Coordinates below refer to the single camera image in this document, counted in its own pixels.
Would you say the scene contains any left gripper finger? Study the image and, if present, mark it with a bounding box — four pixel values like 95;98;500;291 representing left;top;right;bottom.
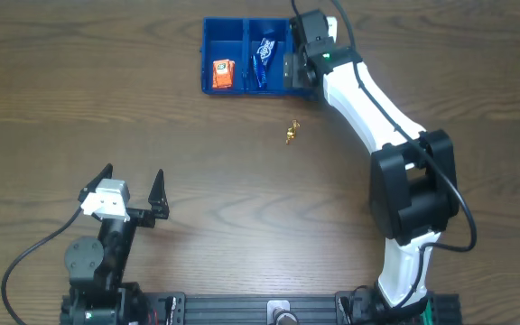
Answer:
147;168;172;221
78;162;115;203

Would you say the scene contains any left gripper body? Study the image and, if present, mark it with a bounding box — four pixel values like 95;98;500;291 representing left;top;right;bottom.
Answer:
125;206;157;229

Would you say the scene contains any blue candy pack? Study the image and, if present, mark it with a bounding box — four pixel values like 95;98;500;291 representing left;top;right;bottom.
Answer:
251;53;268;90
256;37;277;68

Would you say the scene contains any gold wrapped candy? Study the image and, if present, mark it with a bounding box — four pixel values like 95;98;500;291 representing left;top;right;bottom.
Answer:
285;118;302;145

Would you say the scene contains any blue tray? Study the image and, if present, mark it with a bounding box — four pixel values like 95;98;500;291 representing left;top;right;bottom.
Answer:
200;16;320;98

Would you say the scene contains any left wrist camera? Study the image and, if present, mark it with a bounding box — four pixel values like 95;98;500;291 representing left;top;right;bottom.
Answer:
79;178;132;223

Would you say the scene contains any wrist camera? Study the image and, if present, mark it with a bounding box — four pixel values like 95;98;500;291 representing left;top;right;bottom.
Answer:
325;16;339;44
79;178;132;223

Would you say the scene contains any mounting rail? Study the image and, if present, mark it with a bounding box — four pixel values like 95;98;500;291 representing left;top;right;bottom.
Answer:
60;292;462;325

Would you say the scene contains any black cable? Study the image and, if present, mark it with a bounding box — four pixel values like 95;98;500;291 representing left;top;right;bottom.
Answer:
0;205;85;325
290;0;478;308

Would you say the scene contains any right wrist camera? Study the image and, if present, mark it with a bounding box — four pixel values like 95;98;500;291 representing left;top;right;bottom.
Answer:
325;16;339;44

